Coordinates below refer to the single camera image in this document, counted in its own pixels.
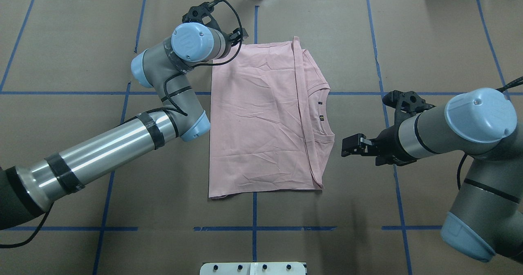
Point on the pink Snoopy t-shirt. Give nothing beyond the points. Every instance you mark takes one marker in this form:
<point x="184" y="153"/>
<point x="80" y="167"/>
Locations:
<point x="269" y="129"/>

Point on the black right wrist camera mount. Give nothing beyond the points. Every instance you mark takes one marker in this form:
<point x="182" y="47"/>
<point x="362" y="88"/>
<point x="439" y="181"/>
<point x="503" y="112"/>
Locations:
<point x="405" y="105"/>

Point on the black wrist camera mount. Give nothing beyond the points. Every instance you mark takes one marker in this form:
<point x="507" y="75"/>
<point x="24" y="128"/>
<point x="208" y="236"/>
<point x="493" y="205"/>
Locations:
<point x="405" y="105"/>
<point x="202" y="14"/>

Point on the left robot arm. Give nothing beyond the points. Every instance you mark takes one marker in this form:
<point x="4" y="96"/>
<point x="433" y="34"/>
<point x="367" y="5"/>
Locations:
<point x="28" y="193"/>

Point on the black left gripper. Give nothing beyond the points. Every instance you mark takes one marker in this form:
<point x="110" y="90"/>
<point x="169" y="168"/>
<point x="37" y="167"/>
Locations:
<point x="238" y="35"/>

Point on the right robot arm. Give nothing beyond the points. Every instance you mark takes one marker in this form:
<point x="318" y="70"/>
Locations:
<point x="484" y="219"/>

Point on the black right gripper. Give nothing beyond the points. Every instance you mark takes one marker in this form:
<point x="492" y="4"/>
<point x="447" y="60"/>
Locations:
<point x="387" y="143"/>

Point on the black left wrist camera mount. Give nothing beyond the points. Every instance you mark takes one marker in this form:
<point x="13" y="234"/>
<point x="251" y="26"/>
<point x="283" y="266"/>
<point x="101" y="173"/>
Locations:
<point x="202" y="14"/>

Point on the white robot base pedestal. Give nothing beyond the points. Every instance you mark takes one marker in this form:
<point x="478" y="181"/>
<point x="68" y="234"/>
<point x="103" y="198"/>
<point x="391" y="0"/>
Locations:
<point x="254" y="268"/>

